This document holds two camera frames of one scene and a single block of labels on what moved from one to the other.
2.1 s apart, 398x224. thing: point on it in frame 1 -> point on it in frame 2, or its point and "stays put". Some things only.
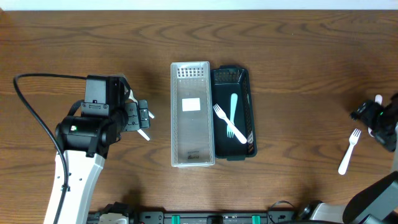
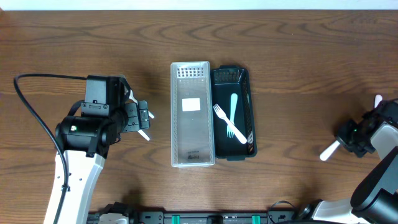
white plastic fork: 223,116 stays put
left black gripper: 137,115 stays put
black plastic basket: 226,81 stays put
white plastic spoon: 378,99 stays put
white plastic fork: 353,139 -> 329,150
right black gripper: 363,111 -> 343,139
